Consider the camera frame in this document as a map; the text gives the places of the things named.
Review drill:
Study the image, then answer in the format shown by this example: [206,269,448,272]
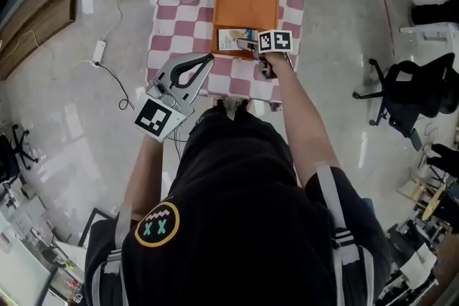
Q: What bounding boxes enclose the person's black t-shirt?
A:
[84,107,392,306]

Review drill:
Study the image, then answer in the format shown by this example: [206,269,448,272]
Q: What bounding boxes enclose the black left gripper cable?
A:
[172,125,186,161]

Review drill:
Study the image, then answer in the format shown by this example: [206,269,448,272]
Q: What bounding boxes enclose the black power strip cable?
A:
[95,62,136,112]

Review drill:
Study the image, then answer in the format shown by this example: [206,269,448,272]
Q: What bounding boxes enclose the person's shoe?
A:
[232,99,251,121]
[214,98,232,116]

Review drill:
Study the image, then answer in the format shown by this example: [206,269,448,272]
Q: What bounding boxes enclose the person's left forearm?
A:
[123,134,164,223]

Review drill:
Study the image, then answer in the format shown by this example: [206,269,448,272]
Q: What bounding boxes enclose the orange wooden box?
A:
[210,0,280,62]

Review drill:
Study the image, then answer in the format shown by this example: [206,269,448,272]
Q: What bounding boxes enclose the wooden stool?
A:
[397,175,450,224]

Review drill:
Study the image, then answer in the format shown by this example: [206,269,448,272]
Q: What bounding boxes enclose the person's right shoe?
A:
[232,99,251,121]

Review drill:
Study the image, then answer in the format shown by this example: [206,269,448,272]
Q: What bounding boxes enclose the small black swivel chair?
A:
[0,123,40,184]

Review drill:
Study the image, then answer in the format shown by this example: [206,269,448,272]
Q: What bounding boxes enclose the person's right forearm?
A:
[268,53,341,188]

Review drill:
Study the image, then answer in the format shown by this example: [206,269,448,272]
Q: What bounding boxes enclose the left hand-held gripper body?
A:
[134,77,195,143]

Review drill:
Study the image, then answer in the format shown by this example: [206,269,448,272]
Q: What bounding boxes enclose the white and blue packet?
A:
[217,28,260,53]

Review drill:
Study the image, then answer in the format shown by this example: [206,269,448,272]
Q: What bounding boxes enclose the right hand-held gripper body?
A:
[252,30,293,80]

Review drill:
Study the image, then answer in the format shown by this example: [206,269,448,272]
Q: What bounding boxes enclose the person's left shoe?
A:
[214,98,232,116]

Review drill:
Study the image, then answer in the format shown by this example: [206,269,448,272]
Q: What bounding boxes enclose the pink white checkered tablecloth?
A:
[145,0,310,113]

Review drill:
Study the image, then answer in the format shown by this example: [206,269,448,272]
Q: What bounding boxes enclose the white power strip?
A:
[92,40,108,68]

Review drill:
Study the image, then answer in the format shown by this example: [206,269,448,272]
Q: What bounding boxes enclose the grey harness shoulder strap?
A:
[91,203,133,306]
[314,161,376,306]

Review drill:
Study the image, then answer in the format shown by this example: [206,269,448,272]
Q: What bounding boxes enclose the black office chair with armrests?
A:
[353,52,459,152]

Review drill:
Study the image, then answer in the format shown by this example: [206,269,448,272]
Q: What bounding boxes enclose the wooden floor platform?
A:
[0,0,80,82]

